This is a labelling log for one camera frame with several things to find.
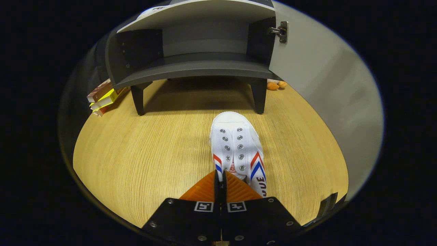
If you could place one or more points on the white canvas shoe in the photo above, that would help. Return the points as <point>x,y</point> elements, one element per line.
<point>235,136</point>

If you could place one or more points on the metal door hinge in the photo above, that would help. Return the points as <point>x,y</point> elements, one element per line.
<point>283,32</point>

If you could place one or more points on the small orange object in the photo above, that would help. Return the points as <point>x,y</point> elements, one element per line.
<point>272,86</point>
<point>282,84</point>

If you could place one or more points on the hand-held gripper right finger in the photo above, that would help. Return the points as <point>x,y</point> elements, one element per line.
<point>259,218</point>

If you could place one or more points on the yellow book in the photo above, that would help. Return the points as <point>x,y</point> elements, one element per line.
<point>109,99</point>

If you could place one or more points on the beige shoe cabinet door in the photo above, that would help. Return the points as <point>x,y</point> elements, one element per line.
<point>324,85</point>

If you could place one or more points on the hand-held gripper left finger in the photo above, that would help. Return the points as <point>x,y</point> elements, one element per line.
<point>177,218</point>

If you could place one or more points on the red book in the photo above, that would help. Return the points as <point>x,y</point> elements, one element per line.
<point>101,111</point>

